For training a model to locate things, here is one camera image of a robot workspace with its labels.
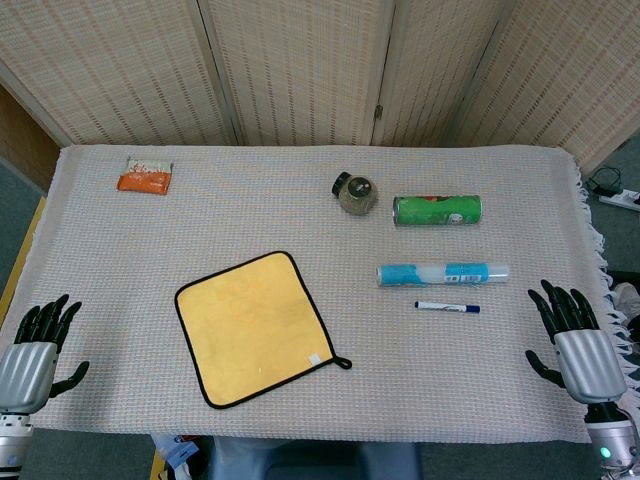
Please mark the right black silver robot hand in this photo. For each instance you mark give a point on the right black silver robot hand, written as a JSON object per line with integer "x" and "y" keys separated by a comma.
{"x": 590, "y": 365}

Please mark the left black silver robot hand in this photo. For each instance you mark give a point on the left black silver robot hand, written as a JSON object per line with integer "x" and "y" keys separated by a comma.
{"x": 27, "y": 372}

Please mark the yellow black-edged cloth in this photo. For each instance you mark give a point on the yellow black-edged cloth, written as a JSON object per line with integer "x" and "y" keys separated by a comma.
{"x": 255, "y": 330}

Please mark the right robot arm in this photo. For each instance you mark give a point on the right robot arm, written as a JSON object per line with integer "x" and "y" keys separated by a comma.
{"x": 612, "y": 440}

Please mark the white sneaker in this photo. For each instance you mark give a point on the white sneaker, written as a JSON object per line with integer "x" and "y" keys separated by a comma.
{"x": 627, "y": 300}

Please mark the blue whiteboard marker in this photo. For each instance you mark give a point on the blue whiteboard marker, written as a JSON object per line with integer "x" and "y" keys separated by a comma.
{"x": 447, "y": 307}

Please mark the white power strip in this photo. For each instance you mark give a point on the white power strip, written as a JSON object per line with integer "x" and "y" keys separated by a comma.
{"x": 622, "y": 198}

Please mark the blue white plastic bag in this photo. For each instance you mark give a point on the blue white plastic bag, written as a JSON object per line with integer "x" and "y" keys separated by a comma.
{"x": 177, "y": 452}

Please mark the blue cling film roll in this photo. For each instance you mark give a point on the blue cling film roll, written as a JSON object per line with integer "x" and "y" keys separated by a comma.
{"x": 440, "y": 275}

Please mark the green chip can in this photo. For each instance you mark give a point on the green chip can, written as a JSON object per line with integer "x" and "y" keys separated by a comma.
{"x": 435, "y": 211}

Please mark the orange snack packet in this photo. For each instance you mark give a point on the orange snack packet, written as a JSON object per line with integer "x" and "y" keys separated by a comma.
{"x": 145, "y": 181}

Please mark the brown wooden cabinet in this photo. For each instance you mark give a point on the brown wooden cabinet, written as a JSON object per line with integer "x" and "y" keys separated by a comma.
{"x": 22, "y": 140}

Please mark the white woven fringed tablecloth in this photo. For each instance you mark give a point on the white woven fringed tablecloth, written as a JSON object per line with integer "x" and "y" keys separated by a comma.
{"x": 250, "y": 220}

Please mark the glass spice jar black lid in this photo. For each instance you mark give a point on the glass spice jar black lid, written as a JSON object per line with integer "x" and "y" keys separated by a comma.
{"x": 357, "y": 197}

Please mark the blue grey robot torso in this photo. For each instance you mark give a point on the blue grey robot torso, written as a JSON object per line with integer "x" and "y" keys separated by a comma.
{"x": 310, "y": 460}

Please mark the brass screen hinge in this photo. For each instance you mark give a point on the brass screen hinge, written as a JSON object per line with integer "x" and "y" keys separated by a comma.
{"x": 379, "y": 111}

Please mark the woven bamboo folding screen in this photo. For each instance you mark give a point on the woven bamboo folding screen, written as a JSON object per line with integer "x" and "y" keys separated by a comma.
{"x": 300, "y": 75}

